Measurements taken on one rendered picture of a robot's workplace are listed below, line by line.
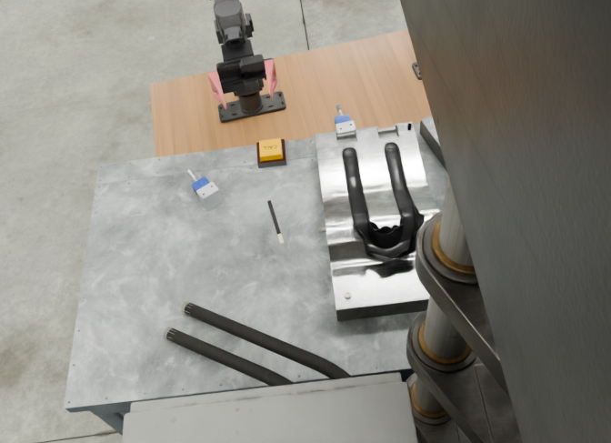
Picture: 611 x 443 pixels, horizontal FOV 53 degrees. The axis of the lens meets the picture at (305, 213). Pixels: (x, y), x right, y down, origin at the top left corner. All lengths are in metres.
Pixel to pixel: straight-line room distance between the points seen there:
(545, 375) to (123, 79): 3.18
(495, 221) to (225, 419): 0.45
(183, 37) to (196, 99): 1.58
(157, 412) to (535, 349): 0.50
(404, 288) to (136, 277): 0.66
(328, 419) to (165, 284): 0.96
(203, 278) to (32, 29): 2.64
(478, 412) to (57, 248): 2.20
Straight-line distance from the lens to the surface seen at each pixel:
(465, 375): 0.87
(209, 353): 1.39
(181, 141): 1.82
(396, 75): 1.91
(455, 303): 0.63
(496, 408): 0.86
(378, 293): 1.39
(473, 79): 0.29
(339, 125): 1.69
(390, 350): 1.40
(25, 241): 2.88
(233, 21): 1.32
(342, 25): 3.38
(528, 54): 0.22
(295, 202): 1.61
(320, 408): 0.66
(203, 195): 1.60
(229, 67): 1.34
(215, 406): 0.67
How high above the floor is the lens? 2.10
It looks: 55 degrees down
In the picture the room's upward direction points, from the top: 10 degrees counter-clockwise
